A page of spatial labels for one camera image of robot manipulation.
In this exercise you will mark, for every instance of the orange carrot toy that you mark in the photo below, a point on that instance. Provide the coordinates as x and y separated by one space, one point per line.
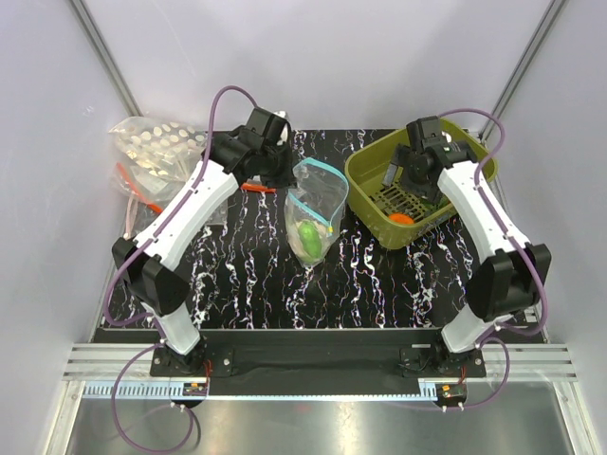
401 218

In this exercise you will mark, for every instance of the bag of white discs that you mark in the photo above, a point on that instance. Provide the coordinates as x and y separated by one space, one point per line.
162 148

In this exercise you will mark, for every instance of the clear blue-zipper bag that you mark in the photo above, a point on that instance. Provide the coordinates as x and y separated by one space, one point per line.
320 195

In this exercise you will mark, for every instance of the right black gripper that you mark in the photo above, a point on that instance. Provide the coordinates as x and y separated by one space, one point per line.
404 157

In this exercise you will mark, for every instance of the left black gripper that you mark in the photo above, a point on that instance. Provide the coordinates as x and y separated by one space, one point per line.
287 177

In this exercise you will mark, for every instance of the green vegetable toy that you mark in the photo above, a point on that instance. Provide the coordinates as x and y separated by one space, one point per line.
310 239

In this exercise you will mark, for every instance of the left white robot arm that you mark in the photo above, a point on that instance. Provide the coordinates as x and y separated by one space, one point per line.
148 263

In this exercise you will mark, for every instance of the clear orange-zipper bag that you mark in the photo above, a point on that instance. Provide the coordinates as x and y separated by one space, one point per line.
256 187

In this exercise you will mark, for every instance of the white cauliflower toy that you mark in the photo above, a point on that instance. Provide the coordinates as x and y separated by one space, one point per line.
325 232

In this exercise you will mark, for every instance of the olive green plastic bin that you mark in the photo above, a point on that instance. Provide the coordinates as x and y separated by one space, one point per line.
373 203

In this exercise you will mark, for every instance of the clear red-zipper bag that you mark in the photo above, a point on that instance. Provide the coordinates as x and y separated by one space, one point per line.
147 185

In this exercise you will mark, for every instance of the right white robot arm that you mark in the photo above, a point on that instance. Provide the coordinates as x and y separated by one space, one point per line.
512 271

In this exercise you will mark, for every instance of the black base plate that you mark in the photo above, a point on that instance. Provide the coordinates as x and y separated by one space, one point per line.
319 362

